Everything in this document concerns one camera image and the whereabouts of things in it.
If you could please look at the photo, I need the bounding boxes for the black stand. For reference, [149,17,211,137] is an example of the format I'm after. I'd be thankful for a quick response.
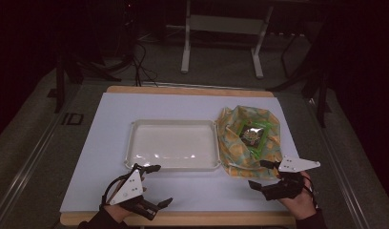
[266,28,333,129]
[47,47,123,115]

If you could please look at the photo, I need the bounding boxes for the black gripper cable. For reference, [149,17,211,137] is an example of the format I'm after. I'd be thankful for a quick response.
[100,173,134,209]
[304,175,320,209]

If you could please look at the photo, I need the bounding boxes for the black floor cables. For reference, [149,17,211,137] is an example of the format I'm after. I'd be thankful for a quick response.
[130,40,159,88]

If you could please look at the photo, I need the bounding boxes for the orange patterned cloth bag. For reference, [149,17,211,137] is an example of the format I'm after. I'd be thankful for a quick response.
[215,105,284,180]

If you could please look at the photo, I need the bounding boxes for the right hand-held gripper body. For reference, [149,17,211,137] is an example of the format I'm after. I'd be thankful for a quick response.
[262,155,321,201]

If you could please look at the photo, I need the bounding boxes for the white table mat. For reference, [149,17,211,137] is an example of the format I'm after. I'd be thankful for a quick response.
[59,92,299,214]

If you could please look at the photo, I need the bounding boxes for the person's right hand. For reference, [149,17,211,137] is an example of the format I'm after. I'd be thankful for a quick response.
[277,171,318,221]

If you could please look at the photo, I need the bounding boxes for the person's left hand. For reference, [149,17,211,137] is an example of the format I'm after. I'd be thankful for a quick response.
[103,184,147,224]

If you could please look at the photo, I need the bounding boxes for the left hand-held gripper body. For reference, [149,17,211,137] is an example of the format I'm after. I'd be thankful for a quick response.
[108,163,159,221]

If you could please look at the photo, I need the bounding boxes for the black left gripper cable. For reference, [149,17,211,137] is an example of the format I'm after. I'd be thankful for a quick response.
[100,173,134,209]

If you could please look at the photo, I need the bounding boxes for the green snack packet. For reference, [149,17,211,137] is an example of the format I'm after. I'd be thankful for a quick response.
[237,118,275,160]

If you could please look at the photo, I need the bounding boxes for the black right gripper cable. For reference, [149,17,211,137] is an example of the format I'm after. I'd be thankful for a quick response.
[304,175,320,209]

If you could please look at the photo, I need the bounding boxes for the white metal stand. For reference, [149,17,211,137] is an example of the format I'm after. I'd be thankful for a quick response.
[180,0,275,80]

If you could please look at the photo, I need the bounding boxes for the white plastic tray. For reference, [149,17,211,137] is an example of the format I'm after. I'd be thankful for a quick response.
[124,118,223,173]

